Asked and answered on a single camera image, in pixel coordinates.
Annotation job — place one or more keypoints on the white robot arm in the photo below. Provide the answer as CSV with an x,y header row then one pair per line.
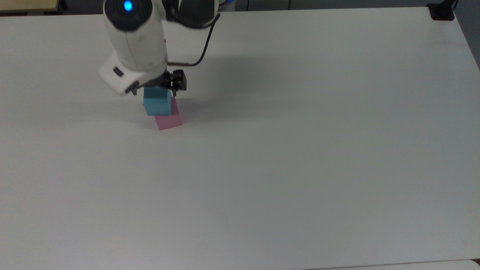
x,y
135,33

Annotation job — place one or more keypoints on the blue cube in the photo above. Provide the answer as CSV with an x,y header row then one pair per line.
x,y
157,103

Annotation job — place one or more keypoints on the dark and white gripper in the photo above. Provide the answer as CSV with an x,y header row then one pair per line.
x,y
129,77

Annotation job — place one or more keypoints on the light wooden table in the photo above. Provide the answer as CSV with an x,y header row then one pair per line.
x,y
28,5

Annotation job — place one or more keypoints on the pink cube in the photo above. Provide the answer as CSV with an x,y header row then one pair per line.
x,y
169,122

